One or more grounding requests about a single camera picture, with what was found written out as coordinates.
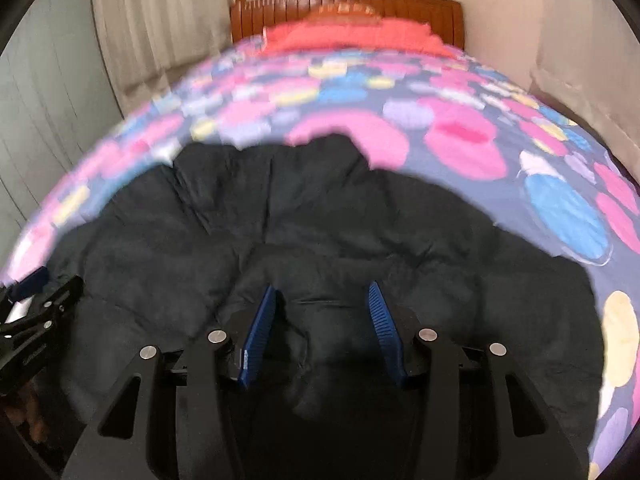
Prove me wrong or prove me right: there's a dotted colourful bed blanket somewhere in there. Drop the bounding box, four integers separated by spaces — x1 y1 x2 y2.
0 37 640 480

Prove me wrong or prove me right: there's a red pillow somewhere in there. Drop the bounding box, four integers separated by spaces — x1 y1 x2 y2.
262 12 453 58

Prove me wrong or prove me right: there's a wooden headboard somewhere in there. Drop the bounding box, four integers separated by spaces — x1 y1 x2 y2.
230 0 466 51

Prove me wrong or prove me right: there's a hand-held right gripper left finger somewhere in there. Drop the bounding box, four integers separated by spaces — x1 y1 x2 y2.
75 284 286 480

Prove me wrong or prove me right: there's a black padded jacket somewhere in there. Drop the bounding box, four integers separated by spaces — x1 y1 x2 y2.
37 132 608 480

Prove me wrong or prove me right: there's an orange patterned pillow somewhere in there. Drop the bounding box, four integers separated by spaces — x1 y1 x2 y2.
315 1 382 22

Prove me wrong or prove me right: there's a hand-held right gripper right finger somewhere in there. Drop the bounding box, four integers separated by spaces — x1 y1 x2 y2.
367 280 587 480

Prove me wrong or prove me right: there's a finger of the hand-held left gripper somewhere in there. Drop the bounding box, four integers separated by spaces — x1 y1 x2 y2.
0 267 52 306
0 275 85 342

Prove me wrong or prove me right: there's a pale panelled wardrobe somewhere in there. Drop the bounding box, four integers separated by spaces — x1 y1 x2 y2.
0 0 125 263

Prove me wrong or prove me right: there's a light pleated curtain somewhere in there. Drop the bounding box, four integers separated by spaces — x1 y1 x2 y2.
92 0 236 102

